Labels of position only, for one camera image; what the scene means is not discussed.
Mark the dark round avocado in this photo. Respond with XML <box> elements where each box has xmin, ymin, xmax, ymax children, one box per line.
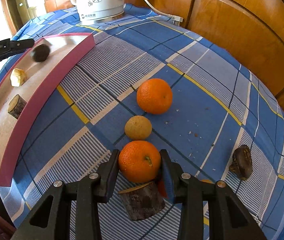
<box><xmin>30</xmin><ymin>44</ymin><xmax>50</xmax><ymax>62</ymax></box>

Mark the orange tangerine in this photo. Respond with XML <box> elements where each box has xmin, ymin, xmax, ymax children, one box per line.
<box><xmin>137</xmin><ymin>78</ymin><xmax>173</xmax><ymax>115</ymax></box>
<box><xmin>119</xmin><ymin>140</ymin><xmax>161</xmax><ymax>183</ymax></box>

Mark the yellow fruit piece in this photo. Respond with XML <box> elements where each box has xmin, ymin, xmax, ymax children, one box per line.
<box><xmin>10</xmin><ymin>68</ymin><xmax>27</xmax><ymax>87</ymax></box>

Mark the pink rimmed white tray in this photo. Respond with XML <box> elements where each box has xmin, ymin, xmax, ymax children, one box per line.
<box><xmin>0</xmin><ymin>33</ymin><xmax>95</xmax><ymax>186</ymax></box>

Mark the small yellow round fruit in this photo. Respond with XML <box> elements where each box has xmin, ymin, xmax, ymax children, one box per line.
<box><xmin>201</xmin><ymin>179</ymin><xmax>213</xmax><ymax>184</ymax></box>

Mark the wooden glass door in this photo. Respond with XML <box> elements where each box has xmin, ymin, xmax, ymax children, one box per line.
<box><xmin>0</xmin><ymin>0</ymin><xmax>47</xmax><ymax>35</ymax></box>

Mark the dark flat water caltrop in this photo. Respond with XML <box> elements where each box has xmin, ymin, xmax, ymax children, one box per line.
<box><xmin>229</xmin><ymin>145</ymin><xmax>253</xmax><ymax>181</ymax></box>

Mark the small red tomato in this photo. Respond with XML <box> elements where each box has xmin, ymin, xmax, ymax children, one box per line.
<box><xmin>157</xmin><ymin>179</ymin><xmax>167</xmax><ymax>198</ymax></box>

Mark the tan round longan fruit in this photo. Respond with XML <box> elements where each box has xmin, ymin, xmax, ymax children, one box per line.
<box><xmin>124</xmin><ymin>115</ymin><xmax>152</xmax><ymax>140</ymax></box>

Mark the blue plaid tablecloth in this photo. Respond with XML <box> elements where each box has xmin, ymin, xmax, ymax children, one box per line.
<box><xmin>0</xmin><ymin>5</ymin><xmax>284</xmax><ymax>239</ymax></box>

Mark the white kettle power cable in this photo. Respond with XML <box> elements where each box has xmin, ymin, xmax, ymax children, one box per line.
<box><xmin>134</xmin><ymin>0</ymin><xmax>184</xmax><ymax>26</ymax></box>

